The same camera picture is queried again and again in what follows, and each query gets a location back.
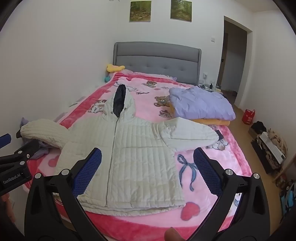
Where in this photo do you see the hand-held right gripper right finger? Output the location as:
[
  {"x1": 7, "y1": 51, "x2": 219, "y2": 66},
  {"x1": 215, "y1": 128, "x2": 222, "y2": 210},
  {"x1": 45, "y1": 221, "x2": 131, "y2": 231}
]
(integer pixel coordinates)
[{"x1": 185, "y1": 148, "x2": 271, "y2": 241}]

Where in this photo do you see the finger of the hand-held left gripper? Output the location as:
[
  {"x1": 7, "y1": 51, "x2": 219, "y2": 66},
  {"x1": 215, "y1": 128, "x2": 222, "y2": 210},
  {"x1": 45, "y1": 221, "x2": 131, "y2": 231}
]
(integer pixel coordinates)
[
  {"x1": 0, "y1": 139, "x2": 40, "y2": 166},
  {"x1": 0, "y1": 133, "x2": 12, "y2": 149}
]

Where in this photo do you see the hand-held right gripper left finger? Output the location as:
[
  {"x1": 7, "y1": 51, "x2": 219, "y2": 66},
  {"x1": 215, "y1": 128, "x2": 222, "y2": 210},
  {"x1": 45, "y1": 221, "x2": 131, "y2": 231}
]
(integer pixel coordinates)
[{"x1": 24, "y1": 148, "x2": 109, "y2": 241}]

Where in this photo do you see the white quilted hooded jacket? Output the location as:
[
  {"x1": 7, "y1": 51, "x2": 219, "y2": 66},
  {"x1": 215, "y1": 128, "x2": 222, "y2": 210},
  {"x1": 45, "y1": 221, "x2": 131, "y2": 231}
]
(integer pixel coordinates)
[{"x1": 20, "y1": 85, "x2": 219, "y2": 212}]

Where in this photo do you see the person's right hand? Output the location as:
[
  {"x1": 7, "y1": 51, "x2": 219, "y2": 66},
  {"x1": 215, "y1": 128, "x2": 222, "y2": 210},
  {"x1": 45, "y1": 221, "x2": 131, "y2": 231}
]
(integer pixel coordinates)
[{"x1": 164, "y1": 227, "x2": 183, "y2": 241}]

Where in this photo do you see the crumpled purple cloth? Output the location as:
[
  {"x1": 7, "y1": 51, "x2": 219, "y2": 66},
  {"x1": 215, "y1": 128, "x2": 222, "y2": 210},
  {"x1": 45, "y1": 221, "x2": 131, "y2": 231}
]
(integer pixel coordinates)
[{"x1": 20, "y1": 117, "x2": 61, "y2": 160}]

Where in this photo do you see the pink printed blanket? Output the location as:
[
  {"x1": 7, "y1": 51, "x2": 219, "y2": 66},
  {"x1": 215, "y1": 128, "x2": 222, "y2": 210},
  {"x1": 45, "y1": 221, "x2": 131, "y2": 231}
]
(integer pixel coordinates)
[{"x1": 23, "y1": 70, "x2": 253, "y2": 234}]

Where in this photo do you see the folded orange blanket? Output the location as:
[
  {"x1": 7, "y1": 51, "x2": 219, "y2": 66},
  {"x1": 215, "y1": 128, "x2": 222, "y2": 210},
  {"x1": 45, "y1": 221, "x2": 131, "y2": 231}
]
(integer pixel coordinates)
[{"x1": 169, "y1": 103, "x2": 231, "y2": 127}]

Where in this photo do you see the black bag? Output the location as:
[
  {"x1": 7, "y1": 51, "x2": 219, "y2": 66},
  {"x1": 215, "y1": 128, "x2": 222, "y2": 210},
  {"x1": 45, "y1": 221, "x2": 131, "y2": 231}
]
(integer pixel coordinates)
[{"x1": 250, "y1": 121, "x2": 267, "y2": 135}]

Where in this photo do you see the lavender pillow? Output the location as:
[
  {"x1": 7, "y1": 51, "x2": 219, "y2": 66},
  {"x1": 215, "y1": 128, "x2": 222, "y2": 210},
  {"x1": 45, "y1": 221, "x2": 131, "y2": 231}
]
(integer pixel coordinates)
[{"x1": 169, "y1": 86, "x2": 236, "y2": 121}]

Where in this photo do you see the red shopping bag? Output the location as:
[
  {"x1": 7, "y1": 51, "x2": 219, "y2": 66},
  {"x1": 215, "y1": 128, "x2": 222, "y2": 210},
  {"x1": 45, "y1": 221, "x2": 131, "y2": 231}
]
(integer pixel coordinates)
[{"x1": 242, "y1": 109, "x2": 256, "y2": 126}]

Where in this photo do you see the cluttered bedside table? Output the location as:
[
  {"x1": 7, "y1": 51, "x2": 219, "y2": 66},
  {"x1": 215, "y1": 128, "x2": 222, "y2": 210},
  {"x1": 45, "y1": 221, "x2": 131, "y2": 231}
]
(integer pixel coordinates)
[{"x1": 198, "y1": 80, "x2": 224, "y2": 94}]

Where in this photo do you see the yellow plush toy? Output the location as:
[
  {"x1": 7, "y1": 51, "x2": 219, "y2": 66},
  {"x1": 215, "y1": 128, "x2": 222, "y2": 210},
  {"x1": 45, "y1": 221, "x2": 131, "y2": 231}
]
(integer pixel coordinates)
[{"x1": 106, "y1": 64, "x2": 125, "y2": 72}]

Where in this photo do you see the wooden door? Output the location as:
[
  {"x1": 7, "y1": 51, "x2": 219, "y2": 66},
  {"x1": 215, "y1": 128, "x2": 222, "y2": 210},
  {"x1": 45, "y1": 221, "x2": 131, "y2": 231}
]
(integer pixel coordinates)
[{"x1": 217, "y1": 32, "x2": 229, "y2": 87}]

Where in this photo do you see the grey upholstered bed headboard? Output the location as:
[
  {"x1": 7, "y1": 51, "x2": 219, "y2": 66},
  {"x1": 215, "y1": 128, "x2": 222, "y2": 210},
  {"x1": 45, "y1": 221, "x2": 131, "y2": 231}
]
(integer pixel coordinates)
[{"x1": 114, "y1": 42, "x2": 202, "y2": 86}]

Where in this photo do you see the forest wall picture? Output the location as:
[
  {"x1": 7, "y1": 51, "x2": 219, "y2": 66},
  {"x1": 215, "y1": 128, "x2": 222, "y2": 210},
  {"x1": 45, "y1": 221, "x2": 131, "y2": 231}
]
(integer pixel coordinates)
[
  {"x1": 170, "y1": 0, "x2": 193, "y2": 23},
  {"x1": 129, "y1": 1, "x2": 152, "y2": 23}
]

